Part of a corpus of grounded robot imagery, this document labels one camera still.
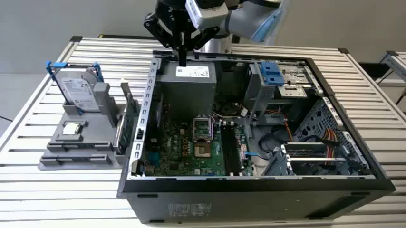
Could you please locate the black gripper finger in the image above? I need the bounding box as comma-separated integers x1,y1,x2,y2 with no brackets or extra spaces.
142,13,184,67
183,27,220,67

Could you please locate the black RAM slot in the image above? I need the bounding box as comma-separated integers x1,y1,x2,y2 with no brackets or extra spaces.
228,120,244,177
220,120,236,177

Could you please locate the grey power supply unit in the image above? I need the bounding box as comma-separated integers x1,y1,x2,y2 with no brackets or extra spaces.
154,60,217,119

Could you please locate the blue plastic drive latch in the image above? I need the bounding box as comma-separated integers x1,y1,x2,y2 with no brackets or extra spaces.
257,60,285,86

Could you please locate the black cooler fan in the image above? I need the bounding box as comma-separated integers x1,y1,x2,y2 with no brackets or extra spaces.
212,99,248,118

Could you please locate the hard disk in blue carrier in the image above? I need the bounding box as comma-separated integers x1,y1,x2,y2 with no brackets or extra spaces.
44,60,105,112

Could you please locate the silver metal drive bay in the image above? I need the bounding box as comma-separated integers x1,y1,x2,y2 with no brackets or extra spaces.
243,60,317,124

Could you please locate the metal socket cover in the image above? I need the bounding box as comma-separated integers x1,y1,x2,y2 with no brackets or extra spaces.
191,115,213,141

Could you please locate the green graphics card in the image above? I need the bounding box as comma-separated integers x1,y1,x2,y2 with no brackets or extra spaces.
113,82,140,154

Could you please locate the CPU socket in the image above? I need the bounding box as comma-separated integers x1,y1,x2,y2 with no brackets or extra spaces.
193,141,212,159

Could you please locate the grey parts rack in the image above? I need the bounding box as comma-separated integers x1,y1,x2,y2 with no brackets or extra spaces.
37,82,140,171

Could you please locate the silver CPU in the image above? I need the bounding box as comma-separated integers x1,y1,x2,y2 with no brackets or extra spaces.
61,123,84,135

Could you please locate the green motherboard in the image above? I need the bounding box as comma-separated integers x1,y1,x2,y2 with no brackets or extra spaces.
144,118,253,178

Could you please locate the grey perforated disk bay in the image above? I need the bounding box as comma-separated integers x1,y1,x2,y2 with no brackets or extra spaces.
263,142,349,177

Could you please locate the aluminium side table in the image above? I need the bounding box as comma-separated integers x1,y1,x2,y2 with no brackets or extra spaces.
375,50,406,105

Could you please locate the black open PC case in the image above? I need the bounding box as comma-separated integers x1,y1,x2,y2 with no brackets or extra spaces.
116,49,396,225

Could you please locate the thin orange wire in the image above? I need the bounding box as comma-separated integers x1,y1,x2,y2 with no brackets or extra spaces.
283,118,295,143

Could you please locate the black looped cable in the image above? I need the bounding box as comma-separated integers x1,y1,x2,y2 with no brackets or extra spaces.
257,129,285,159

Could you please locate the orange yellow wire bundle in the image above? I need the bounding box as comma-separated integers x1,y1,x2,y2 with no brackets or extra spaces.
321,128,340,171

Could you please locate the black connector cable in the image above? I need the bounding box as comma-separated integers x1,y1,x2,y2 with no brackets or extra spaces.
296,134,340,147

